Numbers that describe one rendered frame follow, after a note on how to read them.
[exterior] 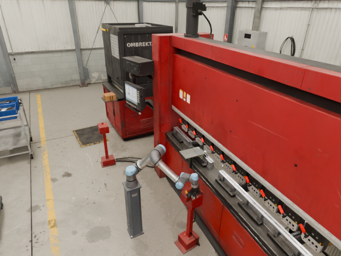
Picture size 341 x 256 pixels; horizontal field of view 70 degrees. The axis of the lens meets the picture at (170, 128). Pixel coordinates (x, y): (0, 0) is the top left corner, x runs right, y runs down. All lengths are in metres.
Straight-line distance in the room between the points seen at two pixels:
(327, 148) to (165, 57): 2.32
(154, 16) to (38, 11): 3.92
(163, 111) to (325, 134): 2.39
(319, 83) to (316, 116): 0.21
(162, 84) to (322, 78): 2.26
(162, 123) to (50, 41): 6.35
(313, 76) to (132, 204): 2.25
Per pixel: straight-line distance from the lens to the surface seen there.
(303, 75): 1.79
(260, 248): 2.48
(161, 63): 3.41
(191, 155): 3.02
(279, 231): 2.38
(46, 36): 9.30
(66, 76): 9.55
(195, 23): 3.18
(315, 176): 1.91
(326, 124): 1.76
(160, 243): 3.34
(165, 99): 3.57
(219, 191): 2.73
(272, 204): 2.29
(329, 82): 1.70
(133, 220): 3.20
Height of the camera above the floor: 2.63
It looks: 27 degrees down
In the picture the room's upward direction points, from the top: 1 degrees clockwise
